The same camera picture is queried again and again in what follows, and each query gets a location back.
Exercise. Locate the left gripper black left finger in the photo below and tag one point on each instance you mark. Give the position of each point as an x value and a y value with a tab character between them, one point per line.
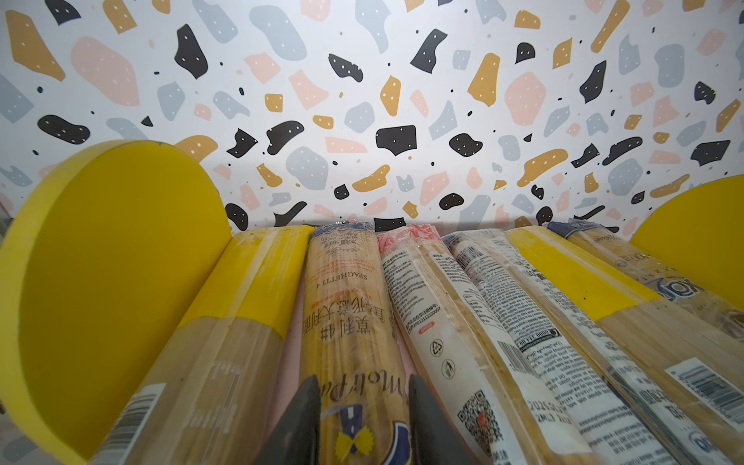
296	437

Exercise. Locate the yellow navy spaghetti bag figure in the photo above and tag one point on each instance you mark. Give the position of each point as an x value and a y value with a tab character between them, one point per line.
603	243

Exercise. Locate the red ends clear spaghetti bag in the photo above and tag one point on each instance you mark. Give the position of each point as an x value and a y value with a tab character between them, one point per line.
503	411

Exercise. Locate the white label spaghetti bag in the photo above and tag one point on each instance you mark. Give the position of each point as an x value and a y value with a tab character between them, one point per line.
572	357

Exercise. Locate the dark blue spaghetti bag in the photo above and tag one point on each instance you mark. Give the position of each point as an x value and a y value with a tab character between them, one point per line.
349	344

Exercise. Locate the yellow top spaghetti bag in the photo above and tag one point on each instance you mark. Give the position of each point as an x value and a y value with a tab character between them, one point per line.
687	377
206	399

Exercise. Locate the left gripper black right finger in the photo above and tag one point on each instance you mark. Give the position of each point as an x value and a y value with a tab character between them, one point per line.
434	440

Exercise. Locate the yellow shelf pink blue boards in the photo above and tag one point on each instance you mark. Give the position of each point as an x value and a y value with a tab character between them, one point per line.
97	271

